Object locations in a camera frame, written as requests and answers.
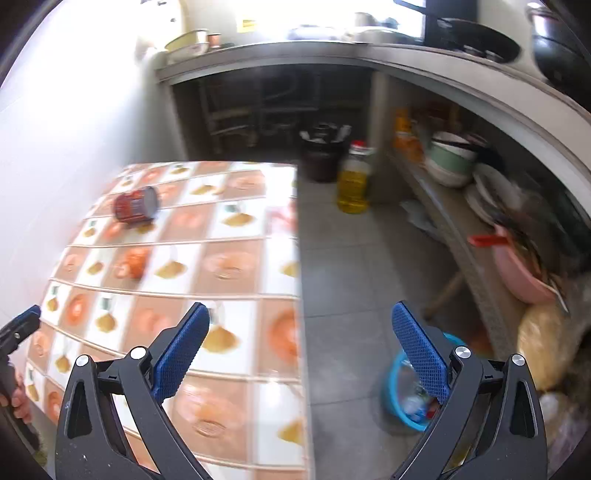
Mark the yellow sack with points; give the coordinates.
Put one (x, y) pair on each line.
(540, 346)

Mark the pink plastic basin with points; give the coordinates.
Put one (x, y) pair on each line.
(517, 277)

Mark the person's left hand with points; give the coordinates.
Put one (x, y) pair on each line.
(19, 399)

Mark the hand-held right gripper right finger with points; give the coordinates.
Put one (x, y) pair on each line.
(420, 350)

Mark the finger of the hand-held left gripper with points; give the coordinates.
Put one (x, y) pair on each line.
(21, 325)

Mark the sink drain pipe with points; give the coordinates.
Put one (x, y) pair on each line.
(277, 101)

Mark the clear plastic wrapper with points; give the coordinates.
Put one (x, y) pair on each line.
(415, 401)

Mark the printed tablecloth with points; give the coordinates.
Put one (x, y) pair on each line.
(231, 295)

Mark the enamel basin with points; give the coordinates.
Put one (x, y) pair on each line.
(184, 44)

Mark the cooking oil bottle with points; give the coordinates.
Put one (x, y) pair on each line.
(353, 189)

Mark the blue plastic waste basket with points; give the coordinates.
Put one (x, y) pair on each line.
(392, 383)

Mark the white paper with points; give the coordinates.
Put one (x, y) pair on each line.
(418, 213)

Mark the dark bin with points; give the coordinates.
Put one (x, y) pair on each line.
(323, 161)

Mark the red tin can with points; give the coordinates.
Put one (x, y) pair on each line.
(134, 205)

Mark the wooden stick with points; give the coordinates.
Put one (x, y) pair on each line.
(445, 295)

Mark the copper cup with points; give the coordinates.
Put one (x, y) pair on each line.
(214, 40)

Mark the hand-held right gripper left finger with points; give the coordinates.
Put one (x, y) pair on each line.
(182, 350)

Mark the dark cooking pot with lid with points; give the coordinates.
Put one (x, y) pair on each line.
(558, 50)

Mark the stack of bowls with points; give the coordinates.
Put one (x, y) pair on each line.
(450, 161)

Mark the black wok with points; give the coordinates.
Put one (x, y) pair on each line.
(480, 39)

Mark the yellow packet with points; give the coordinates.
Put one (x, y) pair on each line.
(247, 25)

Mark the orange packets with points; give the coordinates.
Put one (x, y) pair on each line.
(408, 138)

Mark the grey kitchen counter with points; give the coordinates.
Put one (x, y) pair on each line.
(323, 50)

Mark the stack of white plates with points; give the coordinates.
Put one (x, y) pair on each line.
(489, 194)

